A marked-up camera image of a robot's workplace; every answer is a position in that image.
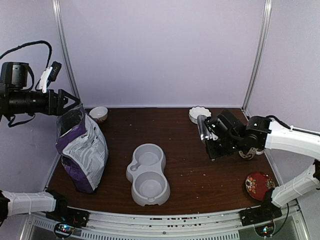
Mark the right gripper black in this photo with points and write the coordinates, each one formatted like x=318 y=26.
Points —
x=212 y=153

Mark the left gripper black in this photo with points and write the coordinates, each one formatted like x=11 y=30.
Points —
x=61 y=99

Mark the metal food scoop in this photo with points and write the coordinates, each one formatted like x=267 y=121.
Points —
x=203 y=130

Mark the purple puppy food bag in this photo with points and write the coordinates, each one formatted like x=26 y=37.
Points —
x=84 y=153

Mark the grey double pet bowl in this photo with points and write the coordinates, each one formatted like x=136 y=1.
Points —
x=149 y=185

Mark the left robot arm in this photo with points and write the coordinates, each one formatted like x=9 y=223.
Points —
x=15 y=99

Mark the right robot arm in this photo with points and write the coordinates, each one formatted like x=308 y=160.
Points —
x=225 y=135

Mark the small white round bowl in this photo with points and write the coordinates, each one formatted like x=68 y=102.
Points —
x=99 y=114

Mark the white scalloped bowl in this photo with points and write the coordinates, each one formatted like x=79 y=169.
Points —
x=195 y=111

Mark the patterned mug yellow inside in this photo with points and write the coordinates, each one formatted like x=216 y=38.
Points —
x=251 y=153

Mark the red floral plate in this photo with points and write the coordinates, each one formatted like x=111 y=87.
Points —
x=257 y=183

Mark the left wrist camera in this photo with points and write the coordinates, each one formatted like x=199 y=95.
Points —
x=49 y=75

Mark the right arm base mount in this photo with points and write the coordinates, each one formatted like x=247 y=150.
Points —
x=261 y=218

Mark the left aluminium frame post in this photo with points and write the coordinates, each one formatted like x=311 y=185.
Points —
x=56 y=4

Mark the aluminium frame post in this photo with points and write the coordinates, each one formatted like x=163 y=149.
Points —
x=56 y=4
x=263 y=35

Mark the aluminium front rail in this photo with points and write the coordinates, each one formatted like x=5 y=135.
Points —
x=223 y=225

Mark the right aluminium frame post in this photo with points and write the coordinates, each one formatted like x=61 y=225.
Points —
x=263 y=35

